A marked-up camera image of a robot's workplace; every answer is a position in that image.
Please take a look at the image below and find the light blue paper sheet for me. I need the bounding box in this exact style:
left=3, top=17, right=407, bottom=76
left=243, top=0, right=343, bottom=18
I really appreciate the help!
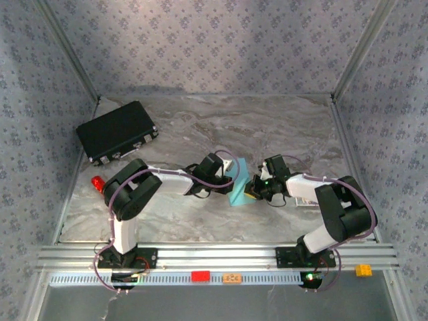
left=227, top=157, right=259, bottom=207

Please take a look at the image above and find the red toy brick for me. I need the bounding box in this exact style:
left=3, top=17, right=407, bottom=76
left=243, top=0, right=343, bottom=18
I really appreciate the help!
left=191, top=270, right=211, bottom=284

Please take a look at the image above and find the black hard case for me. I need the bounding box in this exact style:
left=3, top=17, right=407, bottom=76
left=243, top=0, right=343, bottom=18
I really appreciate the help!
left=75, top=100, right=161, bottom=167

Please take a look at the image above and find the black controller board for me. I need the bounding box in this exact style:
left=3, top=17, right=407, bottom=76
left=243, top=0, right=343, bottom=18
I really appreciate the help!
left=298, top=270, right=325, bottom=289
left=110, top=272, right=140, bottom=290

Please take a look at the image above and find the red foil wrapped tube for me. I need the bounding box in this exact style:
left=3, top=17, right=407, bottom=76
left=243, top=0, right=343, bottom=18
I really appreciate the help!
left=90, top=175, right=106, bottom=194

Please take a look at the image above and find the yellow toy brick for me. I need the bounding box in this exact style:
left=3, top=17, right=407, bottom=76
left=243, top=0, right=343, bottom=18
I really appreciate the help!
left=354, top=263, right=373, bottom=278

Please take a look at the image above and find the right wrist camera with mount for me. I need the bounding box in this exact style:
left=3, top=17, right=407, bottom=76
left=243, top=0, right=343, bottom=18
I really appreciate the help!
left=249, top=161, right=271, bottom=197

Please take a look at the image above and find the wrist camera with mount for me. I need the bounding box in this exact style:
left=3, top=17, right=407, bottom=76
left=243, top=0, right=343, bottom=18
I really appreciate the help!
left=209, top=159, right=235, bottom=196
left=249, top=161, right=271, bottom=197

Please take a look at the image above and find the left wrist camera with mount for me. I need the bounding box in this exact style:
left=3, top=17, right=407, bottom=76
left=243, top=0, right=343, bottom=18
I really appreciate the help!
left=209, top=159, right=235, bottom=196

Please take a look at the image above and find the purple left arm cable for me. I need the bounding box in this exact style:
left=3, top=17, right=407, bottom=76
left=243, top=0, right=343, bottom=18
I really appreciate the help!
left=92, top=149, right=241, bottom=296

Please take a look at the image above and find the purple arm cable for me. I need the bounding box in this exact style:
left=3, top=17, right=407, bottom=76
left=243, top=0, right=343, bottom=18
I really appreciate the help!
left=92, top=149, right=241, bottom=296
left=282, top=154, right=379, bottom=294

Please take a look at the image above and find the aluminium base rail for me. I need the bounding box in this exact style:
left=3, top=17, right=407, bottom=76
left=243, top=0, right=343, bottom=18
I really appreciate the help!
left=36, top=243, right=401, bottom=272

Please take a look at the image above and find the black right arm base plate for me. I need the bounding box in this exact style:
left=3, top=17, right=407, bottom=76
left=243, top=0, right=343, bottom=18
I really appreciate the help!
left=275, top=246, right=337, bottom=270

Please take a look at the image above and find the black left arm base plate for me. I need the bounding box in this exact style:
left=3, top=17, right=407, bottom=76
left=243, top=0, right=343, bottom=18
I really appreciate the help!
left=97, top=247, right=158, bottom=270

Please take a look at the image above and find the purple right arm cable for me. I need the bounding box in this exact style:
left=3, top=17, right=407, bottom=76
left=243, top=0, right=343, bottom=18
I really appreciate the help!
left=282, top=154, right=379, bottom=294

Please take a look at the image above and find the white slotted cable duct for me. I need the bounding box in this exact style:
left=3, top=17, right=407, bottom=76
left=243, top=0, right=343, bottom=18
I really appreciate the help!
left=48, top=271, right=324, bottom=287

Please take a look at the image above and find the aluminium corner post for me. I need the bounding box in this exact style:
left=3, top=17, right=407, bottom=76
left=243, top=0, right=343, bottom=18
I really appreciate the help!
left=330, top=0, right=401, bottom=101
left=33, top=0, right=102, bottom=103

